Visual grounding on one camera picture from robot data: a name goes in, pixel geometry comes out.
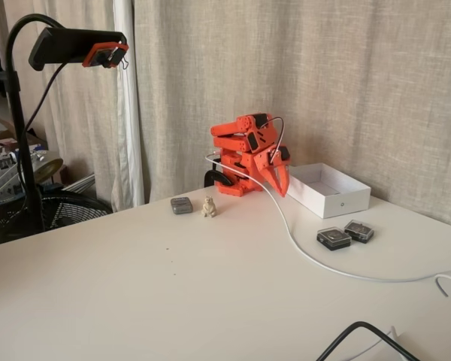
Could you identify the brown cardboard box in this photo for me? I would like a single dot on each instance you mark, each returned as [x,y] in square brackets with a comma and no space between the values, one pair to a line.
[0,131]

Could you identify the black floor fan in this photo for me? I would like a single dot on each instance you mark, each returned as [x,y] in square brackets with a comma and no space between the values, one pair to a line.
[71,210]

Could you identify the black phone holder bar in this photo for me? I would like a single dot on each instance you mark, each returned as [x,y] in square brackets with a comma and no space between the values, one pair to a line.
[71,43]

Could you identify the black clear-lid case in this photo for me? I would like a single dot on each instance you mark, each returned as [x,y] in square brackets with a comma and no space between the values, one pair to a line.
[333,238]
[359,231]

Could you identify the white slats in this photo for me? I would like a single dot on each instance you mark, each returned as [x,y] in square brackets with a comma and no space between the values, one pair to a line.
[80,182]

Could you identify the beige linen curtain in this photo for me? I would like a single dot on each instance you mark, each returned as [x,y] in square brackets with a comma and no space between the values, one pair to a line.
[323,75]

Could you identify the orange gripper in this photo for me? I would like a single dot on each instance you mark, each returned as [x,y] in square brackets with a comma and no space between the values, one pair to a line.
[267,163]

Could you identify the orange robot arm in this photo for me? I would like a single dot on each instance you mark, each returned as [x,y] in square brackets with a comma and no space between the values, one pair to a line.
[229,129]

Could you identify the orange camera mount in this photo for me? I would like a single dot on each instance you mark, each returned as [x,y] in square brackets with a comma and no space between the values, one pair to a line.
[94,52]

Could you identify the orange robot base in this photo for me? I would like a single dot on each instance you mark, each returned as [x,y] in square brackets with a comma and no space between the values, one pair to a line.
[233,189]

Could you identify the black gooseneck stand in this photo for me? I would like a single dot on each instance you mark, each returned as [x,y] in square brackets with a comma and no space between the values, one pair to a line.
[17,113]

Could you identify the black table clamp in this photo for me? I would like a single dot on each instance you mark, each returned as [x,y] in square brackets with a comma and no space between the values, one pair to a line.
[218,175]

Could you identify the phone on gooseneck stand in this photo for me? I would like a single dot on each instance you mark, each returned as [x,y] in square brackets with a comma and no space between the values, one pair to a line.
[82,113]

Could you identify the yellowish round object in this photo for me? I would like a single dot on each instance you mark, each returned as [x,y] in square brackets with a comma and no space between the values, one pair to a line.
[49,169]

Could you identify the clear packaged box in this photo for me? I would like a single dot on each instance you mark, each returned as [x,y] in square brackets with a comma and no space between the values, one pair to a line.
[0,169]

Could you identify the white cardboard box bin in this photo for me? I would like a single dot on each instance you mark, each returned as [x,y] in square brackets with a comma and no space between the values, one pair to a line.
[345,205]

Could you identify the grey metal tin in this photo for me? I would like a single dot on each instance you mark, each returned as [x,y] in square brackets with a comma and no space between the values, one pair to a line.
[181,206]

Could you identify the cream bear figurine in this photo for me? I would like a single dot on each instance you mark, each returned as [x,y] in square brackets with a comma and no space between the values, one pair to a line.
[209,207]

